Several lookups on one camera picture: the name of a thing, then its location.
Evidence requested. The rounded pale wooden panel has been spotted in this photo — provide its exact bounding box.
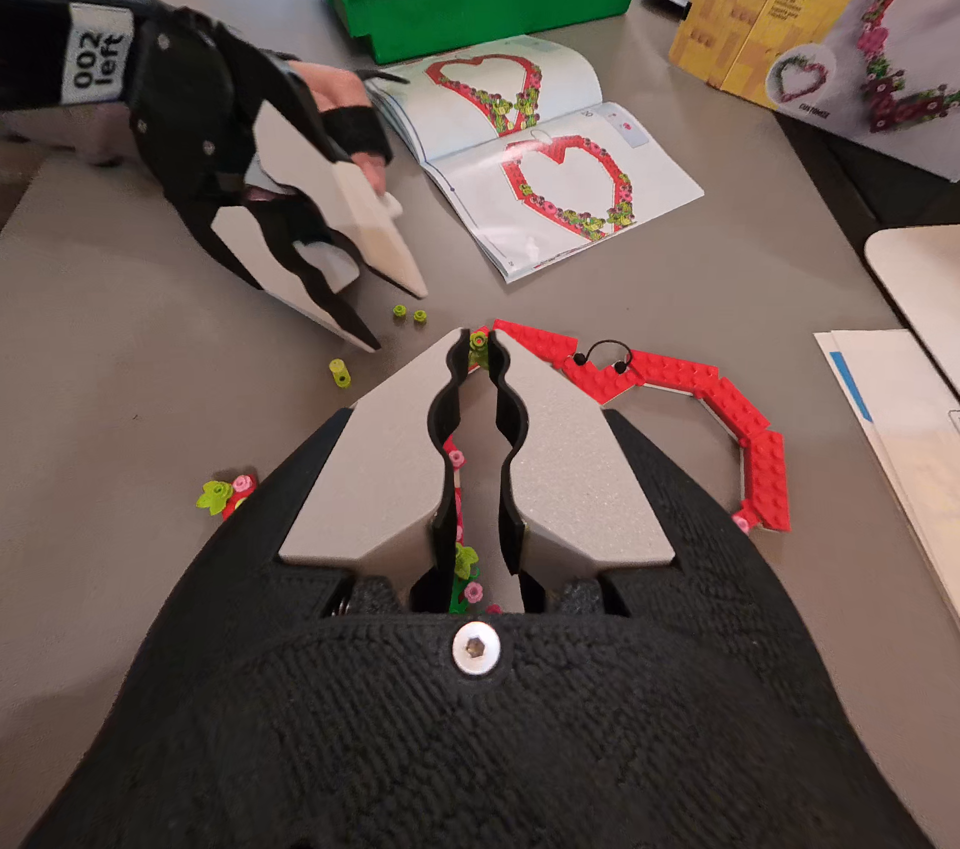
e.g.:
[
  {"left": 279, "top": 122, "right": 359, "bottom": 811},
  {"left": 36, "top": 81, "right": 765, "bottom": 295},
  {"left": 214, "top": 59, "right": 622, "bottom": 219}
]
[{"left": 864, "top": 225, "right": 960, "bottom": 400}]

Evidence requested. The red lego plate with flowers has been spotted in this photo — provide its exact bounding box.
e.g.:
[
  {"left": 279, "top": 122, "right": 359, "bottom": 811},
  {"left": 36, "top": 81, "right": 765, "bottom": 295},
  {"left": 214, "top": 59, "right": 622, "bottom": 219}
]
[{"left": 195, "top": 472, "right": 260, "bottom": 522}]

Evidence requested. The person's left hand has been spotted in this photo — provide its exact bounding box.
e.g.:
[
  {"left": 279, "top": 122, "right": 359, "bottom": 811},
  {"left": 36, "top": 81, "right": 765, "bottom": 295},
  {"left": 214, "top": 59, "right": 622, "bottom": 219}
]
[{"left": 288, "top": 60, "right": 393, "bottom": 196}]

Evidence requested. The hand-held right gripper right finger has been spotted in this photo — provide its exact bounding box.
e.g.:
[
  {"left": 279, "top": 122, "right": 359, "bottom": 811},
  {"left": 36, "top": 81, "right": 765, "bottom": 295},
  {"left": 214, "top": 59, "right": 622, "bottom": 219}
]
[{"left": 487, "top": 330, "right": 676, "bottom": 614}]

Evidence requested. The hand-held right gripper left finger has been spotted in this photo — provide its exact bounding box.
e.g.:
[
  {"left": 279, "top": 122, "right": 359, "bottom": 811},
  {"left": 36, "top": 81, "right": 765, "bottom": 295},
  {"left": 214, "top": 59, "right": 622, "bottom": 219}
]
[{"left": 277, "top": 327, "right": 470, "bottom": 614}]

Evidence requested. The open lego instruction booklet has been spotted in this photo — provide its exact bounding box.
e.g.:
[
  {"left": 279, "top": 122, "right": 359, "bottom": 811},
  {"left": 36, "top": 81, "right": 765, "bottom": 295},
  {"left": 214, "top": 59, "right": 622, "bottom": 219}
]
[{"left": 367, "top": 33, "right": 706, "bottom": 285}]

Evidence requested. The red lego heart frame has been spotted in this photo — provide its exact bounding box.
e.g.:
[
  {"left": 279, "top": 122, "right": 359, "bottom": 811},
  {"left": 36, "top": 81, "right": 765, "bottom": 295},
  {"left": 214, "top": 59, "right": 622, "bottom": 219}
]
[{"left": 480, "top": 318, "right": 794, "bottom": 535}]

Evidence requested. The yellow and white lego box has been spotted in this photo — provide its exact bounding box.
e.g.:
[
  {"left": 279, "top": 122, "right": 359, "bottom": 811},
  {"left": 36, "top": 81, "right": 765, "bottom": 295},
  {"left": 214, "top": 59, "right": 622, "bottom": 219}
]
[{"left": 667, "top": 0, "right": 960, "bottom": 183}]

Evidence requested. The pink flower lego strip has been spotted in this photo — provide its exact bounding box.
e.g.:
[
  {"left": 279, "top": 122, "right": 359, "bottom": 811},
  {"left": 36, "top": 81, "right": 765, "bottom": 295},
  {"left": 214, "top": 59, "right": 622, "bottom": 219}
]
[{"left": 442, "top": 327, "right": 492, "bottom": 616}]

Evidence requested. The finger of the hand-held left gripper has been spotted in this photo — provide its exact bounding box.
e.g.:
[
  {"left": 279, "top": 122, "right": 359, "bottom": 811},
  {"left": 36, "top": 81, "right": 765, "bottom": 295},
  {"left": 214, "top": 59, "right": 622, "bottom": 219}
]
[
  {"left": 251, "top": 99, "right": 430, "bottom": 300},
  {"left": 210, "top": 192, "right": 384, "bottom": 354}
]

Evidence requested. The white paper sheet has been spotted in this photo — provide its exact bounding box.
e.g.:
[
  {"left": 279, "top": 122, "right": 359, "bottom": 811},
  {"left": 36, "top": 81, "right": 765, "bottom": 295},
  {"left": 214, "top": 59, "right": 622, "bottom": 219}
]
[{"left": 813, "top": 327, "right": 960, "bottom": 633}]

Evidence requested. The black lego loop piece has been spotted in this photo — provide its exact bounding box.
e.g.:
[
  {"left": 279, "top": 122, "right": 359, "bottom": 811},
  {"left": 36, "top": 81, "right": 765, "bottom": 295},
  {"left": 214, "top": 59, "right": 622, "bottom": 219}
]
[{"left": 571, "top": 339, "right": 633, "bottom": 376}]

